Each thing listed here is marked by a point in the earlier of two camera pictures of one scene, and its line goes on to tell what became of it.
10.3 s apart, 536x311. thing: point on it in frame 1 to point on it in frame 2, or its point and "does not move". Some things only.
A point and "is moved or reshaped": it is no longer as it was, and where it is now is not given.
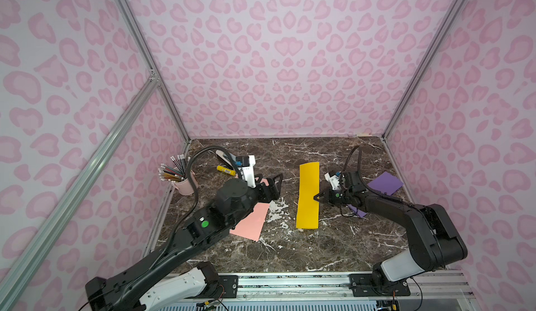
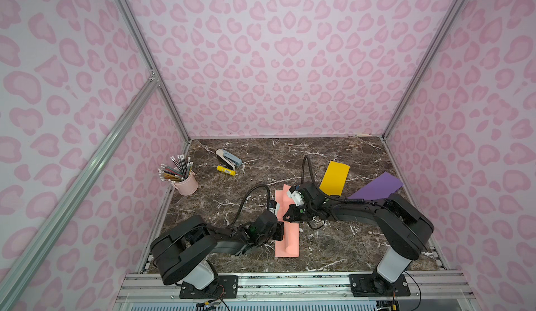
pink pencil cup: x=185 y=187 does not move
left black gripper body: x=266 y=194 to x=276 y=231
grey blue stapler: x=229 y=157 does not move
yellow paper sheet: x=308 y=213 is moved or reshaped
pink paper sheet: x=252 y=225 is moved or reshaped
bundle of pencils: x=166 y=173 does not move
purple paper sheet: x=384 y=183 does not move
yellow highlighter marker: x=226 y=171 does not move
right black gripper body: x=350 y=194 to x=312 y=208
